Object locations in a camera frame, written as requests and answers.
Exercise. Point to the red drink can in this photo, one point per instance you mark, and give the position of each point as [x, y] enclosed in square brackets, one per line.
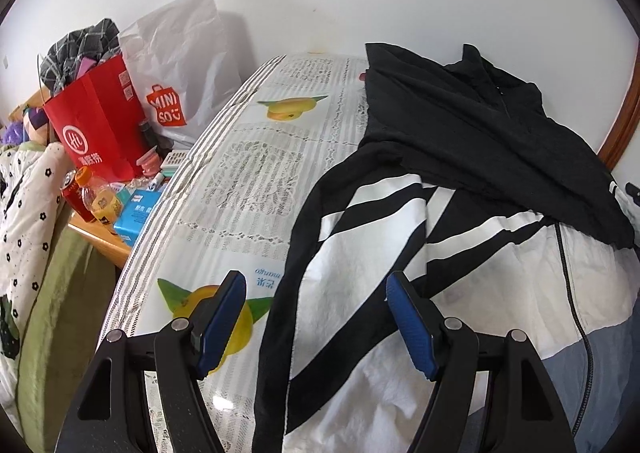
[72, 190]

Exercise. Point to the white plastic shopping bag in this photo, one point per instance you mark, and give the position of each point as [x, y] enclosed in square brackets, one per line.
[185, 43]

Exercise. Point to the white flower print quilt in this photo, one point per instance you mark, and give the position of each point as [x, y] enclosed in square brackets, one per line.
[25, 233]

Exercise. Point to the black white windbreaker jacket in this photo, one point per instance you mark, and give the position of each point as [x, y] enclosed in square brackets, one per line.
[450, 133]

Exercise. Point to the red paper bag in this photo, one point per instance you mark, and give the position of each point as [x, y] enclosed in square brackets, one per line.
[95, 118]

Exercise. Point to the brown wooden door frame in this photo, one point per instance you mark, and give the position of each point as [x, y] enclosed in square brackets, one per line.
[622, 133]

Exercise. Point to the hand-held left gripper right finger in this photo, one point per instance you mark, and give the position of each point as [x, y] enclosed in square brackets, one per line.
[410, 328]

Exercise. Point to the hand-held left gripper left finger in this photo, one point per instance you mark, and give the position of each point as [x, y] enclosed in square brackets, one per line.
[222, 323]

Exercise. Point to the grey plaid cloth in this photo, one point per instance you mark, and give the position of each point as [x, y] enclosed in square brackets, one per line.
[80, 48]

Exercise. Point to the green bed sheet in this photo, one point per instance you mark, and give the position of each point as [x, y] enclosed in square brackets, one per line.
[60, 308]

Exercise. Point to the pink cup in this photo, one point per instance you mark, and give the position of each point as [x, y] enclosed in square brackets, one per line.
[148, 164]

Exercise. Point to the orange drink bottle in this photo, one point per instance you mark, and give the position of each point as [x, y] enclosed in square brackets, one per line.
[107, 203]

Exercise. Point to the blue tissue pack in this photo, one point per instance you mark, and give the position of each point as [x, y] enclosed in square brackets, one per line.
[132, 220]

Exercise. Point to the purple plush toy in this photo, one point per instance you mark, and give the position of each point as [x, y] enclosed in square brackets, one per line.
[17, 130]

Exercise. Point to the fruit print plastic tablecloth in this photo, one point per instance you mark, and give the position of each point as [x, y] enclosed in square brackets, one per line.
[240, 183]

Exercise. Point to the white slotted box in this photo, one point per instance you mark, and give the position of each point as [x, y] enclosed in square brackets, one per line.
[173, 162]

